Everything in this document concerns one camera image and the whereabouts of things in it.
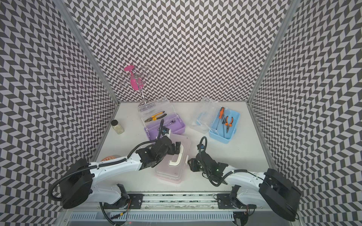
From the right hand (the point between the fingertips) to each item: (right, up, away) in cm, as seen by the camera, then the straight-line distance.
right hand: (190, 164), depth 83 cm
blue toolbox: (+23, +24, +22) cm, 40 cm away
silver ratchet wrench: (-13, +25, +21) cm, 35 cm away
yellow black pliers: (-25, +28, +13) cm, 40 cm away
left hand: (-10, +12, 0) cm, 16 cm away
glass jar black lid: (-49, +22, +11) cm, 55 cm away
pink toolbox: (-10, 0, -7) cm, 12 cm away
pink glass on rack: (-44, +56, +29) cm, 76 cm away
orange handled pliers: (+27, +23, +19) cm, 40 cm away
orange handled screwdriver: (+22, +30, +16) cm, 40 cm away
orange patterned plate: (-49, +4, 0) cm, 50 cm away
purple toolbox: (-29, +32, +24) cm, 50 cm away
